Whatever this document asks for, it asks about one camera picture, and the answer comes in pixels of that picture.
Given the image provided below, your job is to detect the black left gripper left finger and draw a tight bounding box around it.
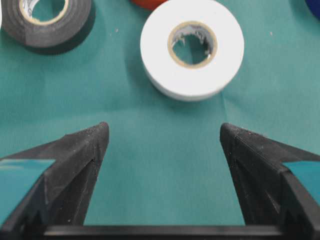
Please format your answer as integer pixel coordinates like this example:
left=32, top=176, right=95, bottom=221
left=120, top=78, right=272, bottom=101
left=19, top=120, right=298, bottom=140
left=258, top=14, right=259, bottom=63
left=0, top=122, right=110, bottom=240

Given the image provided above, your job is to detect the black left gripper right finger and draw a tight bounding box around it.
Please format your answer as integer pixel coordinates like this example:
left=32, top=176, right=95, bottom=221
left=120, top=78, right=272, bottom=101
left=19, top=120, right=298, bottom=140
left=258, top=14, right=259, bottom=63
left=219, top=123, right=320, bottom=240

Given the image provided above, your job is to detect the white tape roll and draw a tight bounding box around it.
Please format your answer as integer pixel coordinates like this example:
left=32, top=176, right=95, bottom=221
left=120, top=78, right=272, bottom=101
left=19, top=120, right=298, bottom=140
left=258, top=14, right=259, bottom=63
left=140, top=0, right=245, bottom=102

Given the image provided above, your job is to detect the red tape roll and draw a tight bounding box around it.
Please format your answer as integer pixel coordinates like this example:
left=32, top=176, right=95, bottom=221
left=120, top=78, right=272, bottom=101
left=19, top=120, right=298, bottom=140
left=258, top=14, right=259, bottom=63
left=131, top=0, right=167, bottom=11

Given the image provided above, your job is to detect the black tape roll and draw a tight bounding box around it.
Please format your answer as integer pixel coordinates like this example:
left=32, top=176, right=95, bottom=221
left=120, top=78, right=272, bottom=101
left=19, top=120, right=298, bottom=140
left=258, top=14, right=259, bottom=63
left=1, top=0, right=96, bottom=55

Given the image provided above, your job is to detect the blue tape roll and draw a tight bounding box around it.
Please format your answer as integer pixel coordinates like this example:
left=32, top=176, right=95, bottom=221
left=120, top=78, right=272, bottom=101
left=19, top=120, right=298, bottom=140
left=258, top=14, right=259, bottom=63
left=305, top=0, right=320, bottom=20

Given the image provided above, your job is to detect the green table cloth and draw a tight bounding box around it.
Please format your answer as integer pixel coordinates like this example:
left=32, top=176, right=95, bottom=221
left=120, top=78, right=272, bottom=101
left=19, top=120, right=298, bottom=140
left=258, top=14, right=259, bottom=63
left=0, top=0, right=320, bottom=225

